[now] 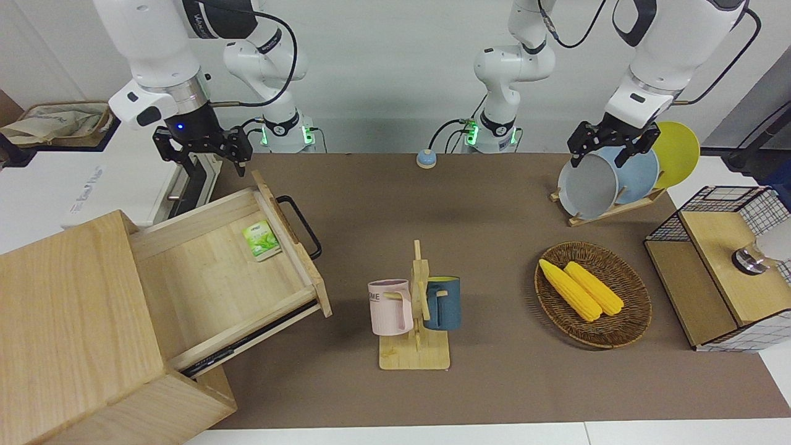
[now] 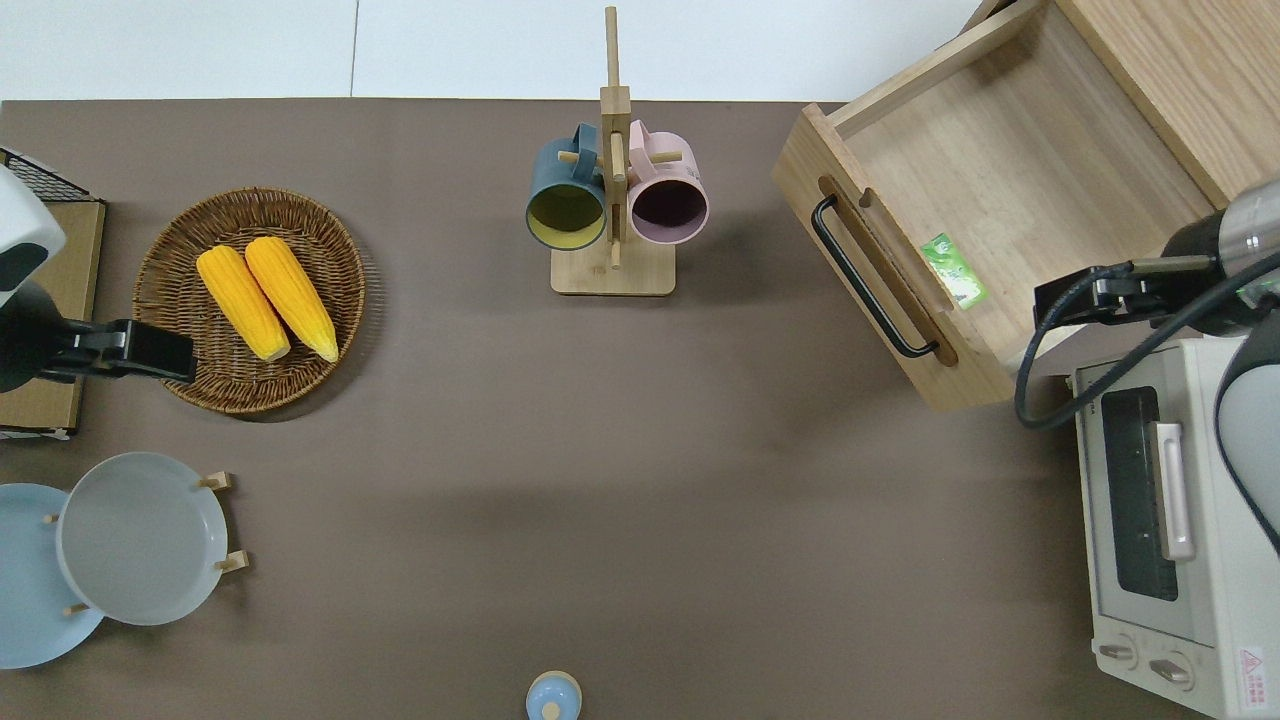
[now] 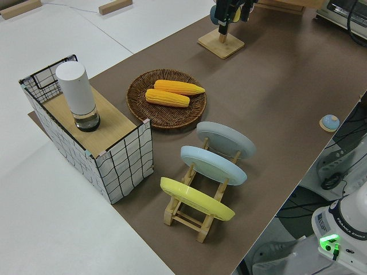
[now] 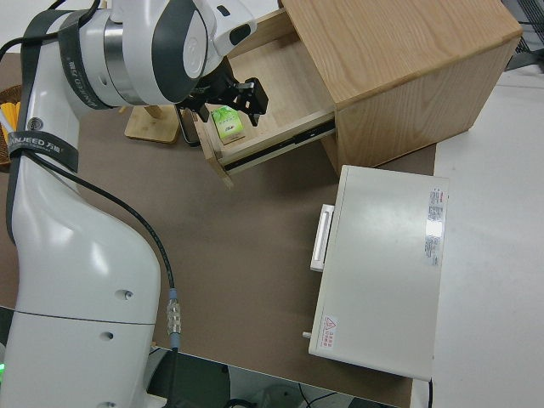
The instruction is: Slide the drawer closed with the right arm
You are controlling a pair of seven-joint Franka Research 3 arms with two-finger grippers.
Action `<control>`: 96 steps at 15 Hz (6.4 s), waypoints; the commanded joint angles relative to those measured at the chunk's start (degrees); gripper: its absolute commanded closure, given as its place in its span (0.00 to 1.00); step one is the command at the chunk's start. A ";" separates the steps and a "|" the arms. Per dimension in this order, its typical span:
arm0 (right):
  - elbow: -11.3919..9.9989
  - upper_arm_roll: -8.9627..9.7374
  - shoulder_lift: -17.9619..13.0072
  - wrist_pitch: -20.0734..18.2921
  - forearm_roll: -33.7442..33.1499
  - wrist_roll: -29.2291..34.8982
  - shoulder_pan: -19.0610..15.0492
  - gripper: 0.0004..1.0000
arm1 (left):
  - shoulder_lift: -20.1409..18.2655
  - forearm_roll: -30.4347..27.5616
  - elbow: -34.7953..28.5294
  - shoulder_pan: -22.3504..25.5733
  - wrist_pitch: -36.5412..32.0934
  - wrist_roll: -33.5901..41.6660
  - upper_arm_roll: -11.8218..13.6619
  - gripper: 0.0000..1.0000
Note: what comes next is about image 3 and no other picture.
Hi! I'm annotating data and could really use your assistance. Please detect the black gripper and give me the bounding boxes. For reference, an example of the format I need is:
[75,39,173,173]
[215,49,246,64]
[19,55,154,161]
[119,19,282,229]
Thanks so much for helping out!
[215,0,259,36]

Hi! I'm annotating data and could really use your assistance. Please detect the wooden crate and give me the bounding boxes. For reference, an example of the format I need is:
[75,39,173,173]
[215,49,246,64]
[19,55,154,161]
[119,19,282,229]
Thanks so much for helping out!
[253,0,306,13]

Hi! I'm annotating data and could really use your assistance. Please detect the dark blue mug yellow inside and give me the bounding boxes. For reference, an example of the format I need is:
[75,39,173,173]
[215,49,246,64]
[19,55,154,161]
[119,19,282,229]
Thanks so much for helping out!
[209,5,242,26]

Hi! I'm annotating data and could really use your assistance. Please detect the wooden mug tree stand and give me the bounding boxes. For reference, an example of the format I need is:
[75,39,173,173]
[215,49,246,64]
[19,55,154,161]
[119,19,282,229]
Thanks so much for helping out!
[197,24,245,60]

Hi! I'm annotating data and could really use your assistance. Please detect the brown table mat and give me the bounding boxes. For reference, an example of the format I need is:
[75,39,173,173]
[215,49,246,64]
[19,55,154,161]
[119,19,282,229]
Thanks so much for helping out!
[28,0,367,275]

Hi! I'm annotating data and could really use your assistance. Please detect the yellow corn cob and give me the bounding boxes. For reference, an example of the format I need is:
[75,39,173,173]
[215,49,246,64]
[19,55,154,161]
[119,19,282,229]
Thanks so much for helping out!
[145,88,191,108]
[154,80,206,96]

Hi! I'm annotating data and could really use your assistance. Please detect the cream toaster oven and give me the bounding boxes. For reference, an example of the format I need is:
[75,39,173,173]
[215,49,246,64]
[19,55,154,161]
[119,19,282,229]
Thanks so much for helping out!
[315,0,367,48]

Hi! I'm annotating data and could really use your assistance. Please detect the plain wooden block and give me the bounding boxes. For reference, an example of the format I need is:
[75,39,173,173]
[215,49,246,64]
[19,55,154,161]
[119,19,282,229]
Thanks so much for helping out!
[98,0,134,15]
[0,0,42,21]

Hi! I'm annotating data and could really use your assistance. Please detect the round brown wicker basket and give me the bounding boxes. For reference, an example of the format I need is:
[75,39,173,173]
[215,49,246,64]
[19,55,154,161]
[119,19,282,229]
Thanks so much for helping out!
[126,68,208,132]

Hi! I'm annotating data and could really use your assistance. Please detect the grey plate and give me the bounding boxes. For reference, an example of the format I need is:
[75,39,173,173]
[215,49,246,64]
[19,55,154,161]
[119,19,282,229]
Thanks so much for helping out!
[196,121,256,160]

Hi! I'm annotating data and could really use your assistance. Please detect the blue service bell wooden base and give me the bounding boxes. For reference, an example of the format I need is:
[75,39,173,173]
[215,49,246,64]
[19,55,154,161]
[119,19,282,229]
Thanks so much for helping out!
[319,114,341,133]

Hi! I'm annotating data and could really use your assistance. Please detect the light blue plate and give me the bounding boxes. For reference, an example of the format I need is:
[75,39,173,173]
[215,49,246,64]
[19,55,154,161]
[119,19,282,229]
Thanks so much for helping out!
[179,145,248,187]

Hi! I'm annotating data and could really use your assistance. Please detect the light wooden lid board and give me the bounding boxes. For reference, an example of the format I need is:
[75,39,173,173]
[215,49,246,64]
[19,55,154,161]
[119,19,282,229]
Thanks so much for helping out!
[42,85,136,153]

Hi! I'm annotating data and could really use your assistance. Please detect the white cylinder bottle clear base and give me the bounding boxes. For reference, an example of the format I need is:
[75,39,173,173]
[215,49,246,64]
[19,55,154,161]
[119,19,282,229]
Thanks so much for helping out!
[55,62,101,133]

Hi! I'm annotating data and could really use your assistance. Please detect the white power strip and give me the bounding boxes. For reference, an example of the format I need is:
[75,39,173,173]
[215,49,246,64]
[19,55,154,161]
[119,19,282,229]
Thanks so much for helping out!
[251,238,302,275]
[315,142,364,180]

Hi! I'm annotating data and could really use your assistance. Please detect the yellow plate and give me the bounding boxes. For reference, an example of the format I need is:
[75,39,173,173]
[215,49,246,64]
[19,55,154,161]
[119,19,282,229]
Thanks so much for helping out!
[159,176,236,221]

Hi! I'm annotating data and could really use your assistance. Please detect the wooden plate rack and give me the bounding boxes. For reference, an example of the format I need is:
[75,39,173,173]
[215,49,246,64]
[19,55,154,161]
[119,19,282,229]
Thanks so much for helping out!
[163,137,242,243]

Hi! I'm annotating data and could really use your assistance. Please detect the black toaster power cable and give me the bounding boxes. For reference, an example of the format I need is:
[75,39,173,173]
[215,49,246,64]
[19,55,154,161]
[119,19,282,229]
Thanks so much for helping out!
[346,0,367,46]

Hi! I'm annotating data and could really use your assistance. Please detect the thin pale cable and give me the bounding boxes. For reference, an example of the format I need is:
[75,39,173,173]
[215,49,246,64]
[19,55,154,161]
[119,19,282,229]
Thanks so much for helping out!
[42,1,100,14]

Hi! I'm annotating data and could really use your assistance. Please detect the black coiled floor cable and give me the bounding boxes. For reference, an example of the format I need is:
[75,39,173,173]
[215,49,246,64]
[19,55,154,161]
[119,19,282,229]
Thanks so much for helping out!
[320,172,345,191]

